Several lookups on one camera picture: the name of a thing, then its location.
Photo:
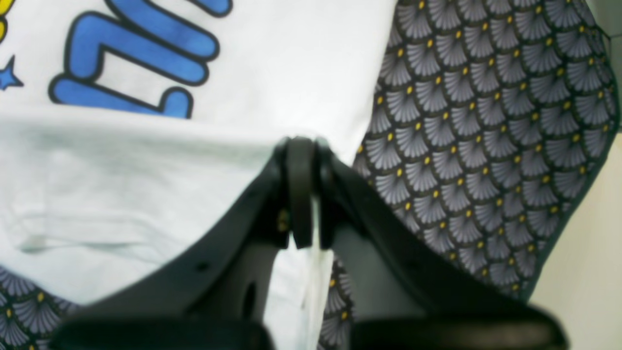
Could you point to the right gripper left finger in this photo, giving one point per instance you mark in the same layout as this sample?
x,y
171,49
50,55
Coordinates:
x,y
212,296

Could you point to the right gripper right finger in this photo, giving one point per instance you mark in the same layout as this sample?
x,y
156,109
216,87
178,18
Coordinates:
x,y
406,296

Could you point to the white printed T-shirt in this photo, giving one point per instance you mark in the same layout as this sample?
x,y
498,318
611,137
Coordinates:
x,y
128,128

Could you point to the patterned grey table cloth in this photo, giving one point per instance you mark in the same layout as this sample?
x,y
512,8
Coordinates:
x,y
490,121

